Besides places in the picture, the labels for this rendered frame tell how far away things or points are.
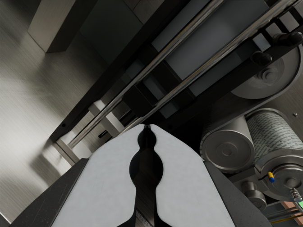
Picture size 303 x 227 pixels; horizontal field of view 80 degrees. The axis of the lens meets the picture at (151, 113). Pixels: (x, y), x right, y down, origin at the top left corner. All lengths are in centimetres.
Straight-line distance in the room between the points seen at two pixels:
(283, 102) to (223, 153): 39
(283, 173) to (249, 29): 33
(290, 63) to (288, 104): 39
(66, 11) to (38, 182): 46
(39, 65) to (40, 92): 10
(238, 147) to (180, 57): 27
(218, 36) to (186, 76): 8
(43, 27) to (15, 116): 31
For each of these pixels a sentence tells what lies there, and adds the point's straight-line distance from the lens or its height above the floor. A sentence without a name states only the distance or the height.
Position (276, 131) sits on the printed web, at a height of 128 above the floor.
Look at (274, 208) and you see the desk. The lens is 258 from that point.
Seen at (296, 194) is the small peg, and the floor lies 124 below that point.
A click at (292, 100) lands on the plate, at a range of 82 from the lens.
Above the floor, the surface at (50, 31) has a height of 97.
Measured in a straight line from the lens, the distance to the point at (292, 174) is 51.
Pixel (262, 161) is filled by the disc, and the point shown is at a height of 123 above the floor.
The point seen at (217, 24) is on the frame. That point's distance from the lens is 32.
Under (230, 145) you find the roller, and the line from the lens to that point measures 48.
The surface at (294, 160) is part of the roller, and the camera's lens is 51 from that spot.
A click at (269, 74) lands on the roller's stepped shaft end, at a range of 32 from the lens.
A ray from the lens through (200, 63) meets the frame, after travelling 32.
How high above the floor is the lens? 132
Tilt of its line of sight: 29 degrees down
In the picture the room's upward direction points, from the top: 51 degrees clockwise
